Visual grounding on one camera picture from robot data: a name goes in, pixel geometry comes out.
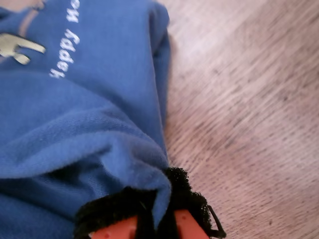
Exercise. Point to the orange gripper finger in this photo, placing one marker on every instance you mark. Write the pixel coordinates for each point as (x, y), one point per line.
(187, 211)
(112, 211)

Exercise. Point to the blue printed T-shirt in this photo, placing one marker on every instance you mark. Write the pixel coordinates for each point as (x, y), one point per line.
(87, 112)

